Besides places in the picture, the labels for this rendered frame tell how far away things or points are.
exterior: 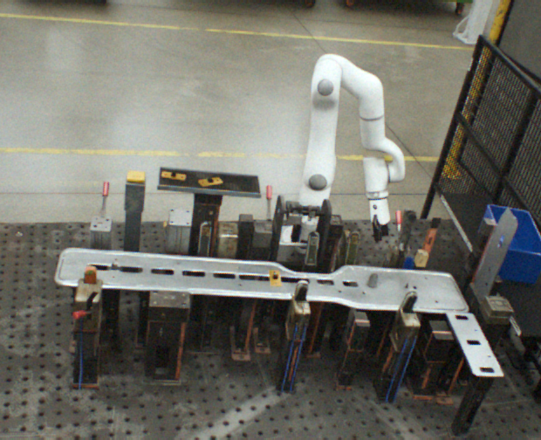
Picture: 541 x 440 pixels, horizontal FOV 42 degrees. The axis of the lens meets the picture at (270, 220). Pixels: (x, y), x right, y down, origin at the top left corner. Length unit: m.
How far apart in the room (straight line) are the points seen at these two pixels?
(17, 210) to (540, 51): 3.39
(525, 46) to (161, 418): 3.59
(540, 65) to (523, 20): 0.37
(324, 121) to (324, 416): 1.04
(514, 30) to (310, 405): 3.39
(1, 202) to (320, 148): 2.42
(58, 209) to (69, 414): 2.32
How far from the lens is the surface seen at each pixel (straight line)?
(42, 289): 2.73
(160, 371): 2.34
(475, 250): 2.66
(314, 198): 2.77
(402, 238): 2.53
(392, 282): 2.48
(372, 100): 2.55
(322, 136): 2.62
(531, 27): 4.96
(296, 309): 2.18
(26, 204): 4.48
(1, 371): 2.42
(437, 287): 2.53
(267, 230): 2.44
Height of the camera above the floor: 2.41
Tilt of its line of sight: 32 degrees down
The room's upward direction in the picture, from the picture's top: 11 degrees clockwise
